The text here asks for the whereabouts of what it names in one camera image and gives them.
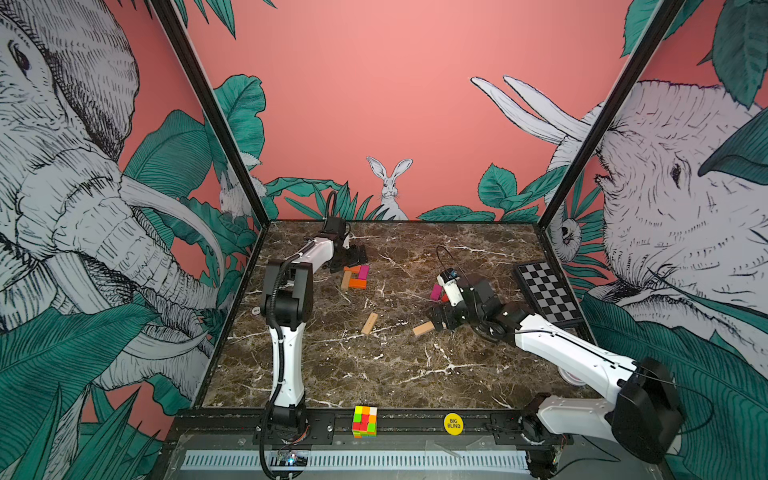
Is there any colourful puzzle cube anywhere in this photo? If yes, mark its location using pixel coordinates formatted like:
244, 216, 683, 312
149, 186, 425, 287
352, 405, 378, 438

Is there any small circuit board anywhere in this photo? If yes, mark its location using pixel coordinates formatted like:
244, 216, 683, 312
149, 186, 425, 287
270, 451, 308, 469

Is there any yellow big blind chip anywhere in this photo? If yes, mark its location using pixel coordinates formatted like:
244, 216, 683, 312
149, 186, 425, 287
443, 412, 464, 436

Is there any magenta block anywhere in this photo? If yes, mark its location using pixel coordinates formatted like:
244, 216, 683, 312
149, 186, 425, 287
357, 265, 370, 281
430, 284, 443, 302

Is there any black white checkerboard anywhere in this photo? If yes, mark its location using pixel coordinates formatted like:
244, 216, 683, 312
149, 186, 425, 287
513, 260, 584, 328

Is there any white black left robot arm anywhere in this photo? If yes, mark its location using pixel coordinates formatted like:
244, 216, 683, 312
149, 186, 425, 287
260, 191, 366, 443

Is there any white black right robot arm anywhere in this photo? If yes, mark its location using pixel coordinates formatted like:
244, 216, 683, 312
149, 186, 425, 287
430, 269, 686, 464

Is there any black front rail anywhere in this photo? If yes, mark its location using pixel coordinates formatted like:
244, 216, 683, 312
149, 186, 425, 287
166, 408, 529, 446

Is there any natural wood block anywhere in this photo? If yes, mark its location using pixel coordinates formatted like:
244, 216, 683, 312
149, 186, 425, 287
361, 312, 379, 335
412, 322, 435, 337
341, 270, 353, 291

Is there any pink round button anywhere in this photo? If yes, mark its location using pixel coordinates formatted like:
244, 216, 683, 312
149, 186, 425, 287
558, 368, 586, 387

